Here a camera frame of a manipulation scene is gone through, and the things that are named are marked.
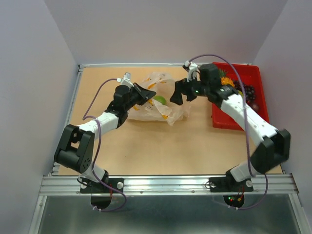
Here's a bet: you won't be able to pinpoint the red plastic tray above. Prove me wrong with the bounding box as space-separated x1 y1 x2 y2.
212 64 269 131

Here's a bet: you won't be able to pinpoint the dark purple fake grapes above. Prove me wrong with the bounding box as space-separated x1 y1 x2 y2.
233 80 256 103

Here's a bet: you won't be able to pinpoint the dark purple fake passionfruit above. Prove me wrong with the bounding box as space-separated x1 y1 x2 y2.
249 102 260 113

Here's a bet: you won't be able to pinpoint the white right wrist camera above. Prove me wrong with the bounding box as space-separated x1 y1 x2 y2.
182 60 199 82

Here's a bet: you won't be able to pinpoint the white plastic bag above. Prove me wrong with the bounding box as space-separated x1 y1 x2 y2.
128 72 191 126

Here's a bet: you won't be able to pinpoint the aluminium front rail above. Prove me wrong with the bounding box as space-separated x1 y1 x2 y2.
39 174 298 196

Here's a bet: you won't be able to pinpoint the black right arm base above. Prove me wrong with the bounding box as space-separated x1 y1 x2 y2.
208 176 254 193

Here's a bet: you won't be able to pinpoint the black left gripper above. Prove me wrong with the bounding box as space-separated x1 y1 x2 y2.
124 83 156 111

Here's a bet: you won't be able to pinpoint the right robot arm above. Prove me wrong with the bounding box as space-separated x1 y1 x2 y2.
170 61 291 190

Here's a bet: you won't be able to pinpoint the green fake custard apple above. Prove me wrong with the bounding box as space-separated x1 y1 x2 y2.
154 96 167 105

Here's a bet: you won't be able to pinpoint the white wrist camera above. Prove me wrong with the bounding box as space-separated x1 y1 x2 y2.
182 60 199 82
117 72 134 88

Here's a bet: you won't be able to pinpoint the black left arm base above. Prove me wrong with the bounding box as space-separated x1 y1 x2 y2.
77 177 124 194

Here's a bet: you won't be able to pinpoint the orange fake pineapple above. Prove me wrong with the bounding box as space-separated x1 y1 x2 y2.
218 69 234 87

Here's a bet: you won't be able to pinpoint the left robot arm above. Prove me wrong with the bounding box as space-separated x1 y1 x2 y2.
54 83 156 192

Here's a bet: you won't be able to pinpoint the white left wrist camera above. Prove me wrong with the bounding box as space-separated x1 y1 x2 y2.
117 72 134 88

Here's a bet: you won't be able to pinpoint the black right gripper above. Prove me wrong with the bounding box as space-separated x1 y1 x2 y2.
169 73 210 106

